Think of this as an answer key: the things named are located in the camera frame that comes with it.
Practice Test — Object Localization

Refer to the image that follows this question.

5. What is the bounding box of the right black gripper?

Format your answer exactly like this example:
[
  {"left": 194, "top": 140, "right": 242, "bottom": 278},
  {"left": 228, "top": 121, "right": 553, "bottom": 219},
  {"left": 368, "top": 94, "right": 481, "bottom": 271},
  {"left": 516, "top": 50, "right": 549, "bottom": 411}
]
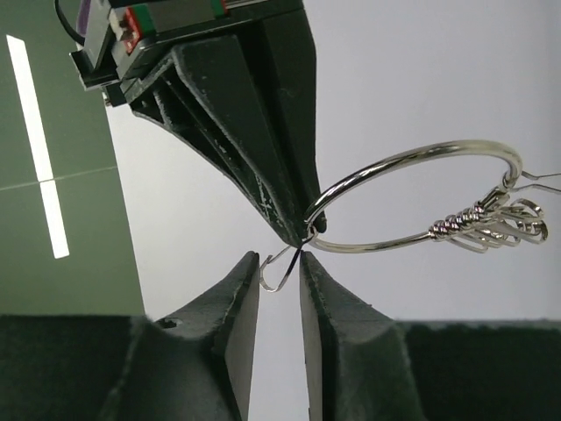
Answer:
[{"left": 69, "top": 1, "right": 320, "bottom": 246}]

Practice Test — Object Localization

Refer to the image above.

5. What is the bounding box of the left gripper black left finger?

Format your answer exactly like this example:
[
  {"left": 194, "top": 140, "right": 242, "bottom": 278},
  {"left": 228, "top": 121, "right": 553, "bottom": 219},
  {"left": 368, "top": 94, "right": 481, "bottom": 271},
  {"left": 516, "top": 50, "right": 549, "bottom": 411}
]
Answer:
[{"left": 1, "top": 252, "right": 259, "bottom": 420}]

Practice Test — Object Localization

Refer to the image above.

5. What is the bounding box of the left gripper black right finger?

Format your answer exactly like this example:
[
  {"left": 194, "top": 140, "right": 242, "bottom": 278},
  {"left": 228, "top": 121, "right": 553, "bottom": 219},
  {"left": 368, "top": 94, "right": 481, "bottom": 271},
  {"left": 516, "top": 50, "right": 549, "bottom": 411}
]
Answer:
[{"left": 300, "top": 252, "right": 560, "bottom": 420}]

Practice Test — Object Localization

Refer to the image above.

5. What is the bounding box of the metal keyring with keys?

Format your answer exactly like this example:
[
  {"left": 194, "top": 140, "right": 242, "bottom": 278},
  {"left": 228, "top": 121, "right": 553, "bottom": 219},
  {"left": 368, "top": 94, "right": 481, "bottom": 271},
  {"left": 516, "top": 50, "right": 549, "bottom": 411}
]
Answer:
[{"left": 260, "top": 139, "right": 561, "bottom": 294}]

